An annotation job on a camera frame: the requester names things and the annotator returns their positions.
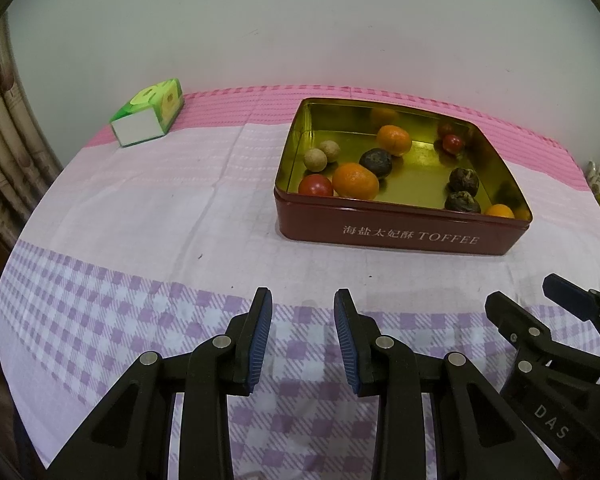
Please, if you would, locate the dark brown wrinkled fruit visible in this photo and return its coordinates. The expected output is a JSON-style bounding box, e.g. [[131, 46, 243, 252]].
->
[[448, 167, 480, 194], [444, 192, 482, 214], [359, 148, 394, 179]]

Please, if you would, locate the orange mandarin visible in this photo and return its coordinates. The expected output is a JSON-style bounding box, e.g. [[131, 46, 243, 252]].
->
[[376, 125, 412, 156], [332, 163, 380, 200]]

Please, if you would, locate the red metal tin box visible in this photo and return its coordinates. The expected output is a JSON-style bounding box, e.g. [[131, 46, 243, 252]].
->
[[273, 97, 533, 257]]

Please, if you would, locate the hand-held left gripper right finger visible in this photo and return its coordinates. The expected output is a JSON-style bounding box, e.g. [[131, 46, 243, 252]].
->
[[332, 288, 563, 480]]

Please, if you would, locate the green tissue pack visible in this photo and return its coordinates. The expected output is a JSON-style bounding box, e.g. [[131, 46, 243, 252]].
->
[[109, 78, 186, 148]]

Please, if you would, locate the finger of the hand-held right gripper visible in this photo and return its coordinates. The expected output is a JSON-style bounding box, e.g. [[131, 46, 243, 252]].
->
[[484, 290, 600, 385], [541, 273, 600, 361]]

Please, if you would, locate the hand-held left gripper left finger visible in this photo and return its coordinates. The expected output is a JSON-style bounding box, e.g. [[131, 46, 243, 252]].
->
[[45, 286, 273, 480]]

